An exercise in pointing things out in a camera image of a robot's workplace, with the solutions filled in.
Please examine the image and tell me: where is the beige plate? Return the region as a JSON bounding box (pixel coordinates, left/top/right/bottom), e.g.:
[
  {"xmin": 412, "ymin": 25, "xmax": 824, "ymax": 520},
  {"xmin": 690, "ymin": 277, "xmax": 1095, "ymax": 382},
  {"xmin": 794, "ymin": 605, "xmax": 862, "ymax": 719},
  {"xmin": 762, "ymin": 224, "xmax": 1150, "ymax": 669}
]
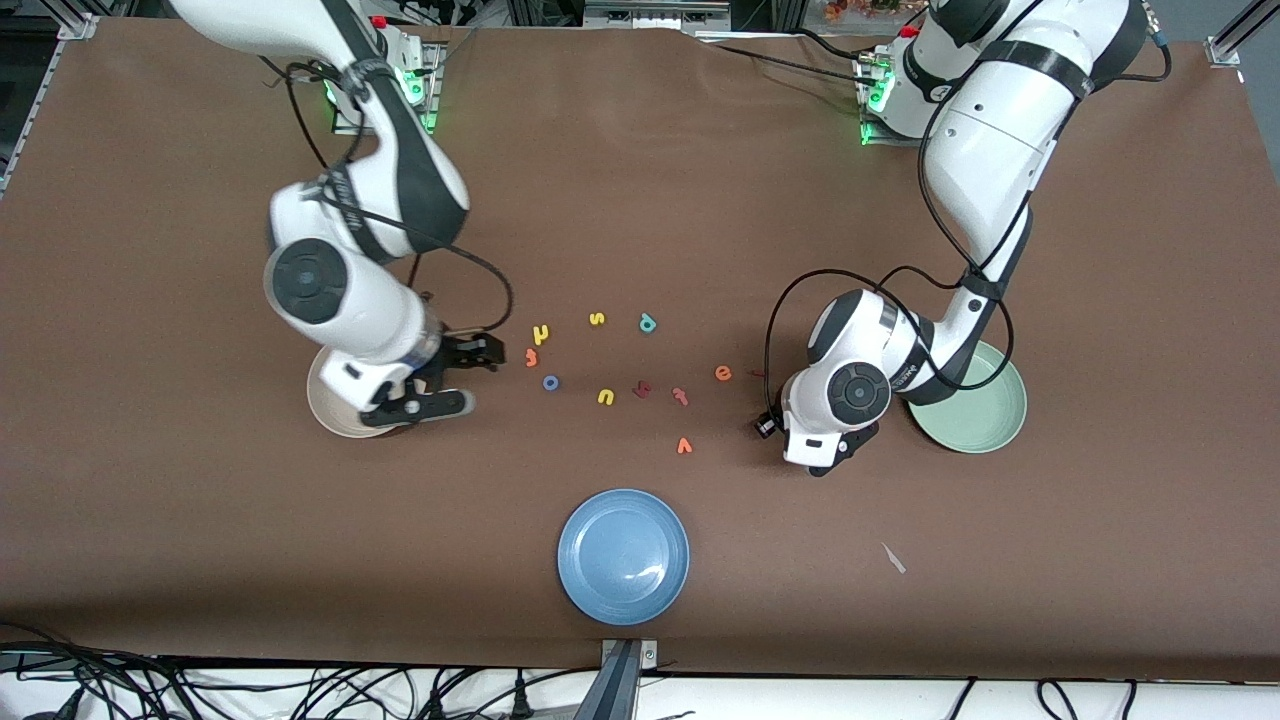
[{"xmin": 306, "ymin": 345, "xmax": 421, "ymax": 439}]

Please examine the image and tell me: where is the blue plate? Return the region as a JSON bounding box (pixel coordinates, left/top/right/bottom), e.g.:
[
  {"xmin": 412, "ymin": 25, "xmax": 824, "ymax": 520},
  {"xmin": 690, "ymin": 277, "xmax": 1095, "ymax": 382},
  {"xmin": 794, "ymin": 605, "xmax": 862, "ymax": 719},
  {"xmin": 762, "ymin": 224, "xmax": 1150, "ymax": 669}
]
[{"xmin": 556, "ymin": 488, "xmax": 691, "ymax": 627}]

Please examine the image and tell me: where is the green plate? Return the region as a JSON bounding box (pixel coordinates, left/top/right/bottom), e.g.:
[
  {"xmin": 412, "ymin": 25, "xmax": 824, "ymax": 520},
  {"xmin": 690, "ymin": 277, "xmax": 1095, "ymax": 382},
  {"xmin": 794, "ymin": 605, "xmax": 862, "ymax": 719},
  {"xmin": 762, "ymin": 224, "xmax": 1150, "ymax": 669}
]
[{"xmin": 908, "ymin": 340, "xmax": 1028, "ymax": 455}]

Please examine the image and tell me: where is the orange leafy object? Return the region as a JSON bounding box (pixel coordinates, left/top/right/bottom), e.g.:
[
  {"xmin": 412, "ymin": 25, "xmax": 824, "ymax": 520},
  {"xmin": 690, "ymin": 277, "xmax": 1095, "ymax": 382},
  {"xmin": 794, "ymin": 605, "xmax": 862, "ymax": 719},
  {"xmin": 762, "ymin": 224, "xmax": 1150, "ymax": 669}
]
[{"xmin": 823, "ymin": 0, "xmax": 906, "ymax": 23}]

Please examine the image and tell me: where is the aluminium corner profile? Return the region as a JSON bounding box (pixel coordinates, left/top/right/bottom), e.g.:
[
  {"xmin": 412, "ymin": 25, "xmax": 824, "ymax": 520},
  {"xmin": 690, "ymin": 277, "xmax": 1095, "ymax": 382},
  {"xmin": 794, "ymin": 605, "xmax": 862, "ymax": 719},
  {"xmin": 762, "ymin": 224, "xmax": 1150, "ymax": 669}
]
[
  {"xmin": 0, "ymin": 0, "xmax": 101, "ymax": 196},
  {"xmin": 1205, "ymin": 0, "xmax": 1280, "ymax": 69}
]

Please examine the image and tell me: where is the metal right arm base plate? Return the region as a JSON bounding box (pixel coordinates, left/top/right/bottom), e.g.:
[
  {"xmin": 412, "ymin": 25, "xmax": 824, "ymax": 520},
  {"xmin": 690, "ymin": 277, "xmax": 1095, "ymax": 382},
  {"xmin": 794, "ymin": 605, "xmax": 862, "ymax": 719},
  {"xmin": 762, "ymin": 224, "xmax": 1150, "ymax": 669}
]
[{"xmin": 333, "ymin": 28, "xmax": 443, "ymax": 136}]

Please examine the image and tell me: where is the grey metal camera post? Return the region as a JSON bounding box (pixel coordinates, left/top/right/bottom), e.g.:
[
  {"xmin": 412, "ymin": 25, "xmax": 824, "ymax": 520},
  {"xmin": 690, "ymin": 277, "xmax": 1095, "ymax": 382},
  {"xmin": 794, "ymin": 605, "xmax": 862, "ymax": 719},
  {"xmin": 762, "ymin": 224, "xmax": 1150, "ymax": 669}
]
[{"xmin": 600, "ymin": 640, "xmax": 659, "ymax": 720}]

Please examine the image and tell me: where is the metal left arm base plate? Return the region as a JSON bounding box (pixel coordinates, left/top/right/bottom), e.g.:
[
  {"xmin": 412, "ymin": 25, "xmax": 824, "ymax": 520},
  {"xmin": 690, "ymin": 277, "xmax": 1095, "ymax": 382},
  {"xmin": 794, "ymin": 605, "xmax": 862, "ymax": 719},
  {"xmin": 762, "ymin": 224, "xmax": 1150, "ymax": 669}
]
[{"xmin": 856, "ymin": 50, "xmax": 926, "ymax": 148}]

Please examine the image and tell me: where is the thin black table cable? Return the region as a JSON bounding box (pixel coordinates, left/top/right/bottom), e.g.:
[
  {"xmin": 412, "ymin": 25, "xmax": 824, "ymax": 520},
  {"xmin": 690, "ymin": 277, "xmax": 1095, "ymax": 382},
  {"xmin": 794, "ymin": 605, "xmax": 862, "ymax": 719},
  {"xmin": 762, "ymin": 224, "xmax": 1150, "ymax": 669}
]
[
  {"xmin": 695, "ymin": 38, "xmax": 869, "ymax": 79},
  {"xmin": 790, "ymin": 26, "xmax": 883, "ymax": 61}
]

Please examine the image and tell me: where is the metal frame rail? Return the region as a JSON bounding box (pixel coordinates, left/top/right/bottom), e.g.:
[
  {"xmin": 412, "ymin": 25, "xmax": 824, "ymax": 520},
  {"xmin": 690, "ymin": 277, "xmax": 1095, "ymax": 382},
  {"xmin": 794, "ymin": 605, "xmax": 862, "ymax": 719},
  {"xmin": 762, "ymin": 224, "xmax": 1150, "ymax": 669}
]
[{"xmin": 583, "ymin": 0, "xmax": 733, "ymax": 33}]

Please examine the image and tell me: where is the black cable tangle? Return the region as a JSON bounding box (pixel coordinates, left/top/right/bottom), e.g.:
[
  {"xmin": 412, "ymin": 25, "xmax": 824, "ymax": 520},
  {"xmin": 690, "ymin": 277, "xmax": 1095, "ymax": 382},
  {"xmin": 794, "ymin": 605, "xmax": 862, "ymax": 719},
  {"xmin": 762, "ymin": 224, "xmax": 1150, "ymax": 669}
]
[{"xmin": 0, "ymin": 622, "xmax": 601, "ymax": 720}]

